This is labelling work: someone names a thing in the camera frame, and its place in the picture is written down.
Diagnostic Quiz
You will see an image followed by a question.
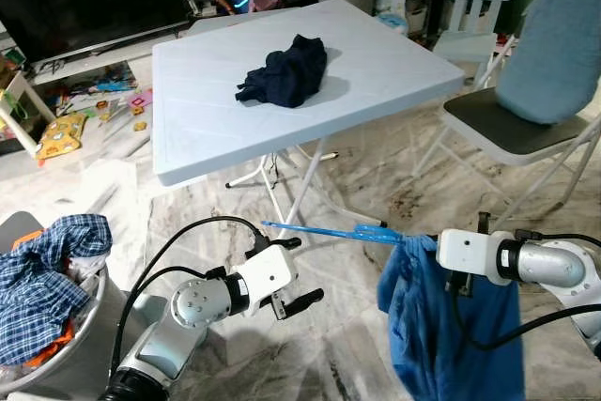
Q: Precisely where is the small white table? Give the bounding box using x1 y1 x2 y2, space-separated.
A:
0 70 48 160

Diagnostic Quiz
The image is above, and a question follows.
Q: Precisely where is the orange garment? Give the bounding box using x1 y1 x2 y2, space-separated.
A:
23 321 76 369

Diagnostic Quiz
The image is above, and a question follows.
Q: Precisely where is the grey laundry basket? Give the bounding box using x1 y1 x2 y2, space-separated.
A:
0 251 123 397

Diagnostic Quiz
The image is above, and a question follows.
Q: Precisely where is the blue chair cushion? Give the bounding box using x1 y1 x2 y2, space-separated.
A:
495 0 601 127

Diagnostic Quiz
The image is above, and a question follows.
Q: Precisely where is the grey folding chair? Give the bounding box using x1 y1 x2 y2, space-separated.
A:
441 39 601 228

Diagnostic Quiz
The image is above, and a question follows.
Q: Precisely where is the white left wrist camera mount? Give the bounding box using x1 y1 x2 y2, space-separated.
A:
235 243 300 308

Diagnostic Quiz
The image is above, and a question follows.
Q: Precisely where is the navy blue garment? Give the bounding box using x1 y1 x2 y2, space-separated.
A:
235 35 330 109

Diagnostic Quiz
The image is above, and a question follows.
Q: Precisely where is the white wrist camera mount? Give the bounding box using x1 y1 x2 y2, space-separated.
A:
235 243 300 308
437 229 508 282

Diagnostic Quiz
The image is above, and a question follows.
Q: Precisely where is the toilet paper pack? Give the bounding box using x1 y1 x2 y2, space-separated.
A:
376 0 409 36

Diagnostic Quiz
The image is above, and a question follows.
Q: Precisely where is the blue plaid shirt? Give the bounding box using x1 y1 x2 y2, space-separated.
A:
0 215 114 364

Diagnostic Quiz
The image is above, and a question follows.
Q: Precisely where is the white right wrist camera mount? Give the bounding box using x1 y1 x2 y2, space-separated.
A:
437 229 508 282

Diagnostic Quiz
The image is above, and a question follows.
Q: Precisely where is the short black left arm cable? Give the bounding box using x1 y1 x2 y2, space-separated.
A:
137 265 226 327

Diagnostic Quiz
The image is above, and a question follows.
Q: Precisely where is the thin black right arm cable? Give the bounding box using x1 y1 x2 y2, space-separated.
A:
512 230 601 247

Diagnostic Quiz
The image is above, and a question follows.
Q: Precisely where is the white television stand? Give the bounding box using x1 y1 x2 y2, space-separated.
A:
26 25 203 83

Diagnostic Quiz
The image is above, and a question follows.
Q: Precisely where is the white folding table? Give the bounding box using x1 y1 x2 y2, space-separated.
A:
152 0 466 242

